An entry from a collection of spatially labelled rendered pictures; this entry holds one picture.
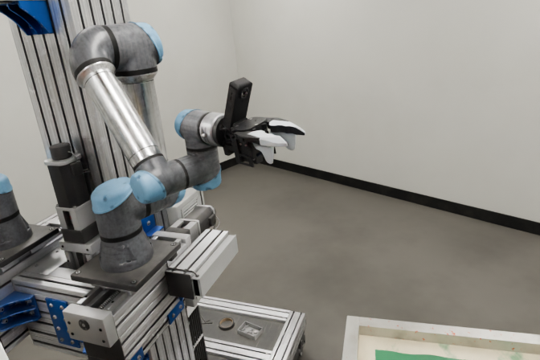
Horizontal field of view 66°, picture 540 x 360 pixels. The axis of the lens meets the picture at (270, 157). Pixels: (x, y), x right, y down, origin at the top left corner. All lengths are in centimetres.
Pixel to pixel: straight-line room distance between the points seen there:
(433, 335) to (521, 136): 265
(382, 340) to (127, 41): 110
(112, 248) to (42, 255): 48
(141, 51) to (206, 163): 35
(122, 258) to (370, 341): 75
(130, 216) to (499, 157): 323
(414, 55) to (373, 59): 41
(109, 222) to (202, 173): 33
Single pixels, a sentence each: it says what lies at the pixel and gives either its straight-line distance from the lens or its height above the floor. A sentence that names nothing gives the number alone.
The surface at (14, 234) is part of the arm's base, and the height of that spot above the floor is 130.
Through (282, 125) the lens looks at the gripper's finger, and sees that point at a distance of 82.
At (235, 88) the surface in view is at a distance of 82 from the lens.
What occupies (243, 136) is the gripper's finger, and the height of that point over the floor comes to 167.
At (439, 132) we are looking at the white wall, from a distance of 402.
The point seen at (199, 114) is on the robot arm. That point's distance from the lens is 96.
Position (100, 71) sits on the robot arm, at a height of 180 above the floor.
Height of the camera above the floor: 189
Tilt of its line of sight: 19 degrees down
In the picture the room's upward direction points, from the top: 5 degrees counter-clockwise
